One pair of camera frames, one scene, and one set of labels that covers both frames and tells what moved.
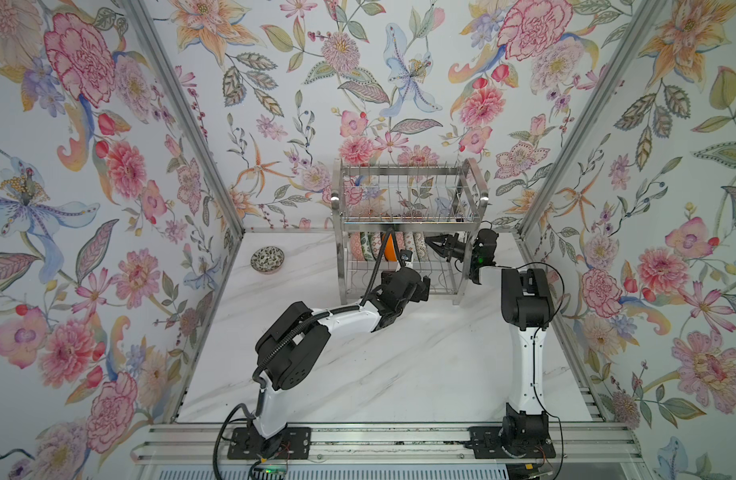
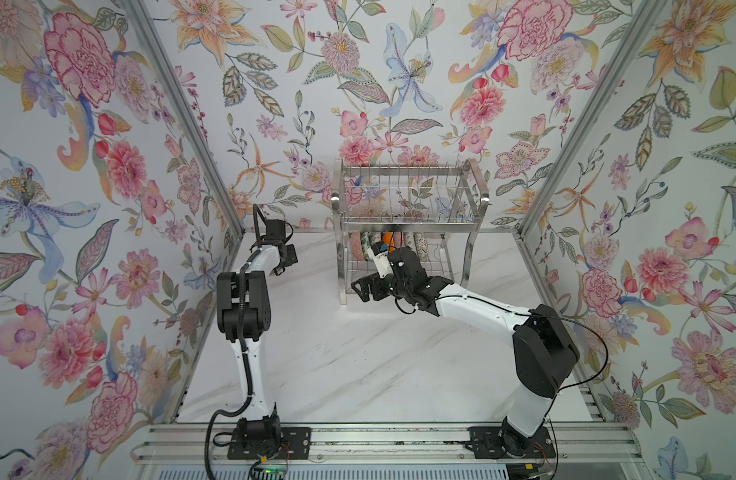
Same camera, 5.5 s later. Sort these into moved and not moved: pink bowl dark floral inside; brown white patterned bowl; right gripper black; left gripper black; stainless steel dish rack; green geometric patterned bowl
Moved: left gripper black; right gripper black
Not moved: stainless steel dish rack; green geometric patterned bowl; brown white patterned bowl; pink bowl dark floral inside
